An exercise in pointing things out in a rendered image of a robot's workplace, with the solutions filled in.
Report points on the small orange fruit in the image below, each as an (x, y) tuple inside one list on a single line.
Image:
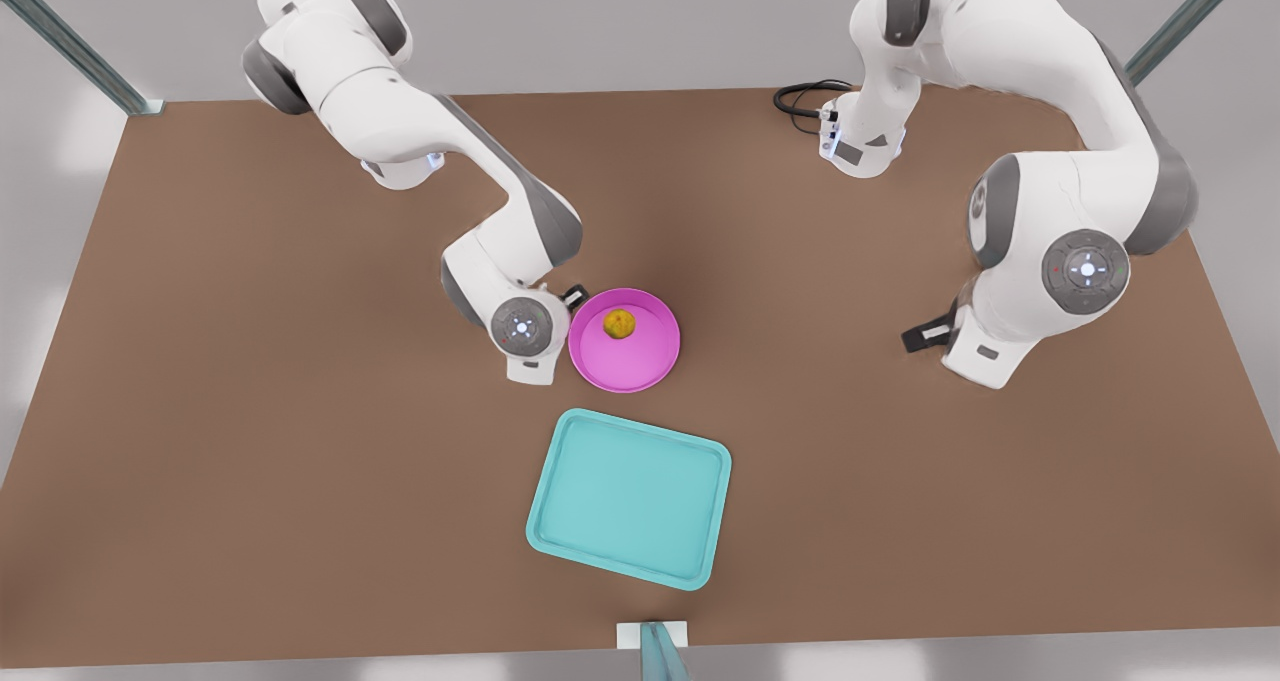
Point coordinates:
[(619, 324)]

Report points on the pink round plate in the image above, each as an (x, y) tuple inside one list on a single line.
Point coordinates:
[(626, 341)]

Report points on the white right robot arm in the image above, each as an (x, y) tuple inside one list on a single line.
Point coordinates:
[(380, 111)]

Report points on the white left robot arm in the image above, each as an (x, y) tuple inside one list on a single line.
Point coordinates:
[(1060, 211)]

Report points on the teal rectangular tray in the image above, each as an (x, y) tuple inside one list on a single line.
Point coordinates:
[(629, 498)]

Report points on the silver frame post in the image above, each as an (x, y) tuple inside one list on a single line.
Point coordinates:
[(658, 651), (1190, 16), (75, 46)]

